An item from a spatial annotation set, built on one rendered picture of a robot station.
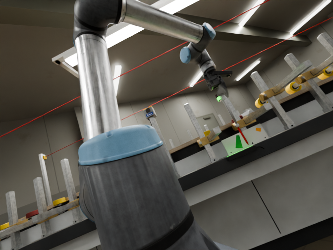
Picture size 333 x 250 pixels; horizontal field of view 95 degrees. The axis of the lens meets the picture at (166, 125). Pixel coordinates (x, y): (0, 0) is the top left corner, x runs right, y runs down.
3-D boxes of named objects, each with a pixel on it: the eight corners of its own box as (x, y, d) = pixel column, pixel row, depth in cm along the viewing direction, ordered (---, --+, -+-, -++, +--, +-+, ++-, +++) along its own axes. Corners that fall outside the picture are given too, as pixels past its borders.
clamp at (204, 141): (219, 138, 96) (216, 131, 97) (200, 147, 97) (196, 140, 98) (218, 139, 102) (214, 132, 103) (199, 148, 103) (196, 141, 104)
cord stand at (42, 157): (56, 225, 215) (42, 153, 244) (50, 227, 216) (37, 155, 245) (61, 223, 223) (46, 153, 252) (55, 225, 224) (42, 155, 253)
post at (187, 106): (221, 168, 93) (188, 102, 106) (216, 170, 94) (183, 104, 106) (220, 167, 97) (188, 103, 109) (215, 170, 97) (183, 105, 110)
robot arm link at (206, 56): (189, 55, 105) (198, 57, 111) (196, 70, 102) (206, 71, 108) (197, 44, 98) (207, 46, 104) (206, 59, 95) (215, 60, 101)
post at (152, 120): (180, 177, 96) (153, 115, 108) (173, 180, 96) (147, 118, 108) (181, 176, 100) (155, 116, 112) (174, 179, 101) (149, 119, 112)
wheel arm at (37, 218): (38, 222, 76) (36, 214, 77) (32, 225, 76) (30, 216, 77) (93, 199, 118) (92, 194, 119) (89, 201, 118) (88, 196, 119)
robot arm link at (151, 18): (72, -41, 46) (212, 22, 86) (71, 2, 56) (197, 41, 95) (78, -18, 43) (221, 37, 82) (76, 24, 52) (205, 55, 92)
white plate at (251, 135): (269, 137, 91) (260, 123, 94) (229, 155, 93) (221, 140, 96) (269, 138, 92) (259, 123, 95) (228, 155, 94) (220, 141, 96)
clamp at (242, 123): (256, 121, 95) (252, 114, 96) (236, 130, 96) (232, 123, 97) (253, 123, 100) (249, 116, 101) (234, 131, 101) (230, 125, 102)
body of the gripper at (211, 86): (210, 92, 101) (202, 77, 104) (222, 86, 100) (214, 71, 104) (212, 87, 94) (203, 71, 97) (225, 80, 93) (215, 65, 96)
